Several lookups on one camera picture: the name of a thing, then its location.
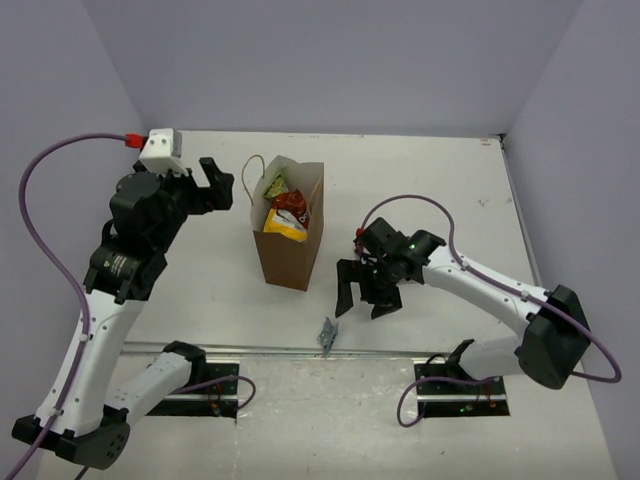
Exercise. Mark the red Doritos chip bag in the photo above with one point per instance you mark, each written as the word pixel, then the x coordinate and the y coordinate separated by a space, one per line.
pixel 292 206

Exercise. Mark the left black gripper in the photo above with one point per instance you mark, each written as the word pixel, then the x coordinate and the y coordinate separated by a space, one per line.
pixel 195 190

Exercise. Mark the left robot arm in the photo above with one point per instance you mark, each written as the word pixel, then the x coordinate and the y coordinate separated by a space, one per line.
pixel 82 420

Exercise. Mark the brown paper bag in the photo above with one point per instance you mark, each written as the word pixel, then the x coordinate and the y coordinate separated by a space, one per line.
pixel 287 262

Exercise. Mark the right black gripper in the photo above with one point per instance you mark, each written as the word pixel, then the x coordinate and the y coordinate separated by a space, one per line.
pixel 355 270

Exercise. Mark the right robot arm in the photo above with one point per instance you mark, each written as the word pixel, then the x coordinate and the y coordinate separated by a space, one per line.
pixel 546 340

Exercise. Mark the yellow candy bar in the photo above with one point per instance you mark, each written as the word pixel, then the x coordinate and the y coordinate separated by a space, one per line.
pixel 283 222

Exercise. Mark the aluminium rail front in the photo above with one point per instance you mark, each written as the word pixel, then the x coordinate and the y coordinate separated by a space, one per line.
pixel 149 348

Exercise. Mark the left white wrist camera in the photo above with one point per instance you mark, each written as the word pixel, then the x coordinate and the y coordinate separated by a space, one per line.
pixel 162 152

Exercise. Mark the green snack packet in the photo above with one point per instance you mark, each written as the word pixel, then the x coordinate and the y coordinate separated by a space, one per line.
pixel 277 186

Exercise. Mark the grey foil wrapper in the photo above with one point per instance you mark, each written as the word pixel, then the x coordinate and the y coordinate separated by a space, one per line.
pixel 327 336

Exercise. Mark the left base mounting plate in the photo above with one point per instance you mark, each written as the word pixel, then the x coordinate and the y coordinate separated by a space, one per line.
pixel 216 401

